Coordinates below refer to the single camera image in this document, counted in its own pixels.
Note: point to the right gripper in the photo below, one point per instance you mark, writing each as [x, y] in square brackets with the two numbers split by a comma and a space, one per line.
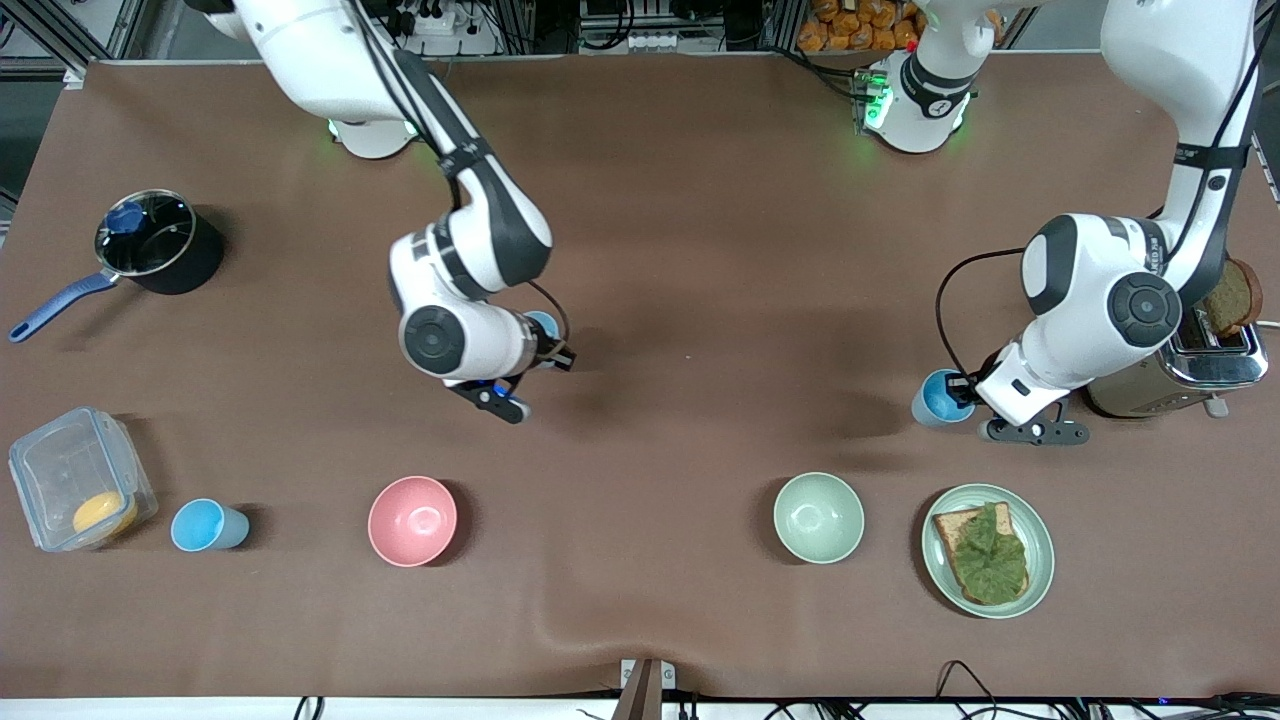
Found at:
[549, 351]

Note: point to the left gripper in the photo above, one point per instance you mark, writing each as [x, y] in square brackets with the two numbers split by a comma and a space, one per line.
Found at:
[962, 385]

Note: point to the light blue plastic cup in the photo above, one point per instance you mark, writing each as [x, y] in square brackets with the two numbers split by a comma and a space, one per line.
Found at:
[545, 323]
[935, 400]
[205, 525]

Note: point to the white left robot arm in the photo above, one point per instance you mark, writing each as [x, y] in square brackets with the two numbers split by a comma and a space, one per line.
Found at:
[1090, 290]

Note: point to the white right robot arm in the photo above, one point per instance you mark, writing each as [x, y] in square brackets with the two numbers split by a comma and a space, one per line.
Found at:
[470, 240]

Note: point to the brown bread slice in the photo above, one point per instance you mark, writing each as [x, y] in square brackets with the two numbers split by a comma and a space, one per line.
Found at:
[950, 530]

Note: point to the pale green plate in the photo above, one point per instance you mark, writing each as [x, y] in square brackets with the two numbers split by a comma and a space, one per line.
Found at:
[1040, 540]

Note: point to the green lettuce leaf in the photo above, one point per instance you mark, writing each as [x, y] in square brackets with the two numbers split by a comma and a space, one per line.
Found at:
[990, 560]

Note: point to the brown table cover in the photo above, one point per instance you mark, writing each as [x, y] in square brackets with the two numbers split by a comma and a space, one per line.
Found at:
[700, 250]

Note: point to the pale green bowl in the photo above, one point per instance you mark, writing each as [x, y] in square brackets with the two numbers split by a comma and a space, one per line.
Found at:
[818, 517]

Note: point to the pink bowl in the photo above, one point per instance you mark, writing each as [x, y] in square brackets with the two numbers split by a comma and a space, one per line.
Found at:
[412, 520]

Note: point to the beige and chrome toaster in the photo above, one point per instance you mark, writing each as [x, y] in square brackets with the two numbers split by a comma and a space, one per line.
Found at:
[1200, 370]

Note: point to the brown toast slice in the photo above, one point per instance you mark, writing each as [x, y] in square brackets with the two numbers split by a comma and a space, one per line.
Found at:
[1232, 297]

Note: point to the white power strip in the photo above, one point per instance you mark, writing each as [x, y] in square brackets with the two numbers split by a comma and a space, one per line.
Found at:
[440, 18]

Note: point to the bag of orange buns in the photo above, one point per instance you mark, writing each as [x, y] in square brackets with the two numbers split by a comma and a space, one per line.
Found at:
[850, 25]

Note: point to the glass lid with blue knob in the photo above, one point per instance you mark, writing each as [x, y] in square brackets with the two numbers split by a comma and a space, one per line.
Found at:
[150, 240]

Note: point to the yellow round food piece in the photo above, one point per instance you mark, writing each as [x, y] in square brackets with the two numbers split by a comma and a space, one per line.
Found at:
[103, 513]

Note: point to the clear plastic container blue-rimmed lid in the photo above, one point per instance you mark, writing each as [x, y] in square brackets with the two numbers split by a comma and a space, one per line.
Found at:
[60, 470]

